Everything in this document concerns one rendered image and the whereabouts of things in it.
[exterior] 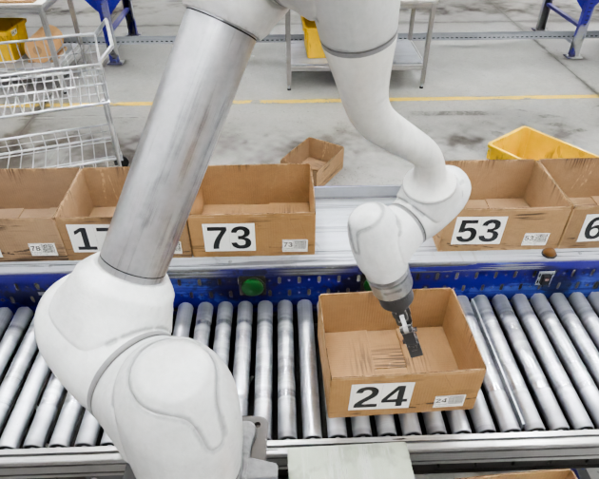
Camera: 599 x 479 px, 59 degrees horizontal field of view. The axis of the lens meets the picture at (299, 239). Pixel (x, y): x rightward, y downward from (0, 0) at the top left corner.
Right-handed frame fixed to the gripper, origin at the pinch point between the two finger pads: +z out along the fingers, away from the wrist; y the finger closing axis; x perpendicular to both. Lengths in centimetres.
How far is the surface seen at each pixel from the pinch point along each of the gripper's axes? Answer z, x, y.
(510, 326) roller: 39, 28, -29
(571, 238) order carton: 30, 56, -49
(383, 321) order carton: 20.7, -8.0, -27.6
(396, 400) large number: 17.9, -8.8, 1.5
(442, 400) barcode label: 23.4, 2.4, 1.0
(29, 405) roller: -9, -103, -6
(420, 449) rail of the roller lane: 26.5, -6.2, 10.9
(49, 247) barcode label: -28, -99, -49
